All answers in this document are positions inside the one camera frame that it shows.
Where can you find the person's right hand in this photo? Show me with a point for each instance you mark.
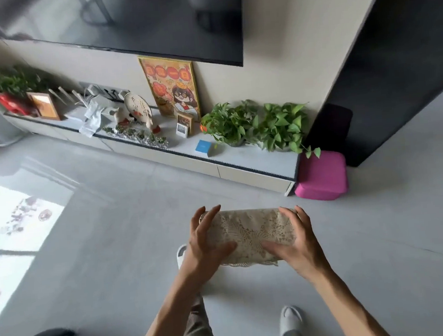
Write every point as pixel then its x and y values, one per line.
pixel 302 253

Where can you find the person's left hand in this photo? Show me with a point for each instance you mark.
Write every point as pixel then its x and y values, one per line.
pixel 198 259

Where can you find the person's right middle finger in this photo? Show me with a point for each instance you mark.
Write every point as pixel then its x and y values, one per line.
pixel 304 220

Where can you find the person's left middle finger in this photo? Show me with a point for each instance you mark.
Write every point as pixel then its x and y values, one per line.
pixel 198 219

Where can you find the person's right thumb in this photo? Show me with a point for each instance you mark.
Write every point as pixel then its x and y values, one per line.
pixel 277 248

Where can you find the person's left thumb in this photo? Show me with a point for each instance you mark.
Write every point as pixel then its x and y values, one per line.
pixel 223 251

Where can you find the beige lace cloth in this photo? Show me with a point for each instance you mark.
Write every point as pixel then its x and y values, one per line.
pixel 250 233

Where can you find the person's right forearm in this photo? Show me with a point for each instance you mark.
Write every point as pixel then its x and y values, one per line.
pixel 350 309

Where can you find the person's left forearm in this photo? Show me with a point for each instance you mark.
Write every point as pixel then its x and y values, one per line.
pixel 165 325

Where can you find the white left slipper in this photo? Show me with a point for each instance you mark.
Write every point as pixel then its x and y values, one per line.
pixel 181 254

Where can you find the white slipper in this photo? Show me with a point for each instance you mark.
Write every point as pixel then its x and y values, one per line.
pixel 181 254
pixel 291 319

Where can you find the pink cube stool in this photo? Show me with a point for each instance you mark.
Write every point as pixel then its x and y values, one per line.
pixel 321 176

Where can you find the low white television cabinet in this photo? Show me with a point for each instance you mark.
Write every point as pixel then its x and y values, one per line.
pixel 228 161

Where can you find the small blue box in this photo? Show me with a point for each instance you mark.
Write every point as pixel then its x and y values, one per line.
pixel 204 148

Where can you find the white right slipper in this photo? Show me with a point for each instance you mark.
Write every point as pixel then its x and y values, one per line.
pixel 291 319

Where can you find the person's left trouser leg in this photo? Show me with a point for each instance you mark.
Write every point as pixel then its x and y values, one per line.
pixel 199 334

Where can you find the small white desk clock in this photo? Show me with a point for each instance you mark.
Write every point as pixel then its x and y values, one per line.
pixel 182 130

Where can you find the green potted pothos plant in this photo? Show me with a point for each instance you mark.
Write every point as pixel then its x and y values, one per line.
pixel 229 124
pixel 282 127

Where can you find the row of small succulent pots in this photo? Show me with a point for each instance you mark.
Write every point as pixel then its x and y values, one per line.
pixel 135 134

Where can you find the white ceramic animal figurine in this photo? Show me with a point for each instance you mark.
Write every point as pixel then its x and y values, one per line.
pixel 150 122

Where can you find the decorative white plate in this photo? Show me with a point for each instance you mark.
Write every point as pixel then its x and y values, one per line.
pixel 137 106

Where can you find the framed cartoon poster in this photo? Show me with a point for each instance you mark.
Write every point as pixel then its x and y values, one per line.
pixel 172 87

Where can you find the dark glossy door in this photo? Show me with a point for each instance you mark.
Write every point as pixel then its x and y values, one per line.
pixel 397 61

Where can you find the green plant with red wrap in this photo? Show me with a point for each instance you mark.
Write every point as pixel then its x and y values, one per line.
pixel 15 89

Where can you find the small wooden photo frame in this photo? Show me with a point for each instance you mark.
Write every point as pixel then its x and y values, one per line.
pixel 186 118

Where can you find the wooden picture frame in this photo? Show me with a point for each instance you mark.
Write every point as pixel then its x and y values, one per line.
pixel 44 105

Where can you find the black wall-mounted television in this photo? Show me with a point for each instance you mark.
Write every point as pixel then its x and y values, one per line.
pixel 115 20

